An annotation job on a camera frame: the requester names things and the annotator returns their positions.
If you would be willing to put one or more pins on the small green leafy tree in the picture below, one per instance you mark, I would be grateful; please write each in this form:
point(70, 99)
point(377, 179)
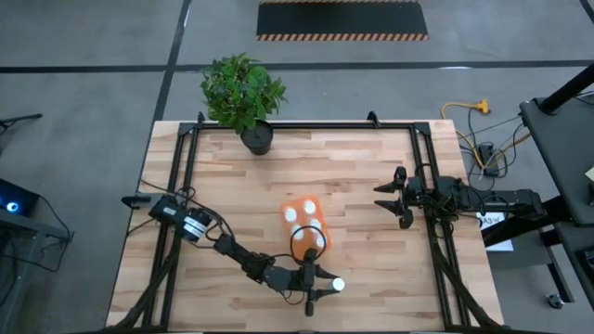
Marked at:
point(241, 90)

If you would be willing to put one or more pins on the black power strip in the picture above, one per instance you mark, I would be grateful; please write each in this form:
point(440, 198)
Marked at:
point(488, 155)

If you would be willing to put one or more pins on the black computer with blue light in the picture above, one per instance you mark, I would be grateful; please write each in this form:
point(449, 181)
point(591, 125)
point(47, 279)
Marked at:
point(21, 197)

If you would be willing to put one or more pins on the white paper label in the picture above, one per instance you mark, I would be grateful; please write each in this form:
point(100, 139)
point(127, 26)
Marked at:
point(503, 245)

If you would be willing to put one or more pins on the black tripod leg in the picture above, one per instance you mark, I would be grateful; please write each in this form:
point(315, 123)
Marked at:
point(28, 117)

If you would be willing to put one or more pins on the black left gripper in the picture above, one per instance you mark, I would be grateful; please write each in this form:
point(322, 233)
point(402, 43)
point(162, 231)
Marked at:
point(308, 283)

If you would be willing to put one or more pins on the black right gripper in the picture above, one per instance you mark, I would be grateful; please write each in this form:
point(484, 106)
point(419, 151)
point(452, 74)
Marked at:
point(412, 192)

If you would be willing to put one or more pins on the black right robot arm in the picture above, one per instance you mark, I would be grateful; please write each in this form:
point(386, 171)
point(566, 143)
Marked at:
point(492, 199)

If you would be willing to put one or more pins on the caster wheel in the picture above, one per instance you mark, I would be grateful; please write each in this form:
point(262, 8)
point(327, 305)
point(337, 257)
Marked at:
point(555, 301)

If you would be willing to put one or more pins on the orange translucent plastic basket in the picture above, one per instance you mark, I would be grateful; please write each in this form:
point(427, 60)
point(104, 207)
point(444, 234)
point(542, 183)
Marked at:
point(284, 225)

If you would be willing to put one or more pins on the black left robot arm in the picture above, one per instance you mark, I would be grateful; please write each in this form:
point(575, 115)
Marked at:
point(241, 255)

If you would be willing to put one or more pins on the black aluminium rig frame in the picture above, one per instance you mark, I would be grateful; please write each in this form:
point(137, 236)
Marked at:
point(325, 125)

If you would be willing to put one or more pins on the paper note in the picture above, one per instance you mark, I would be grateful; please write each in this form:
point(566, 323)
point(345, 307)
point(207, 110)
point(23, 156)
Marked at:
point(589, 174)

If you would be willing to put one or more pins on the black clamp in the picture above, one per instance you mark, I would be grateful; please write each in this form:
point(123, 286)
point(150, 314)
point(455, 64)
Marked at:
point(134, 201)

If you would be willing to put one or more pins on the thick black post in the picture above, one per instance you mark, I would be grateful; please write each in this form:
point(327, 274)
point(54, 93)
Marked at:
point(568, 88)

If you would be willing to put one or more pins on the black cart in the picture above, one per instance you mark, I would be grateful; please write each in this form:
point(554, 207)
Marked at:
point(566, 148)

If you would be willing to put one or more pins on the black mat with hazard stripes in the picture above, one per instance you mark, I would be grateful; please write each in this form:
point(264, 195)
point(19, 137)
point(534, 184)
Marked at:
point(341, 18)

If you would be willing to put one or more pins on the black plant pot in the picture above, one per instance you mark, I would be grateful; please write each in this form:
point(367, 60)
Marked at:
point(256, 139)

